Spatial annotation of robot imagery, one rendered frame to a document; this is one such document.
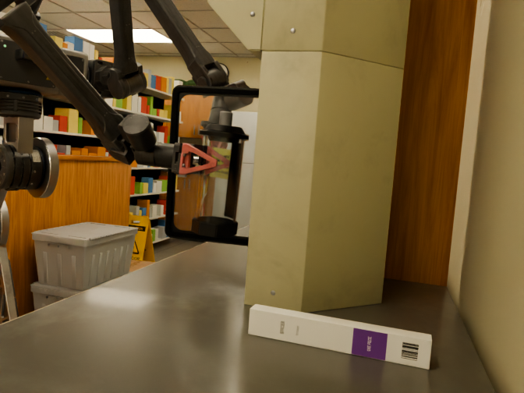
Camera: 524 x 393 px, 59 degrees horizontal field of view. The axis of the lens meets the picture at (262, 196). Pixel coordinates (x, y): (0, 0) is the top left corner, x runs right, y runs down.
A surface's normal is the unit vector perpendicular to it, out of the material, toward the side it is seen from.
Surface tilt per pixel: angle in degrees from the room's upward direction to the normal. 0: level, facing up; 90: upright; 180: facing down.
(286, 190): 90
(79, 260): 95
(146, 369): 0
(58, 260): 96
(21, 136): 90
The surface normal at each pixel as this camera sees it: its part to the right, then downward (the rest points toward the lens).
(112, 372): 0.07, -0.99
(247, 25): -0.27, 0.06
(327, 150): 0.48, 0.11
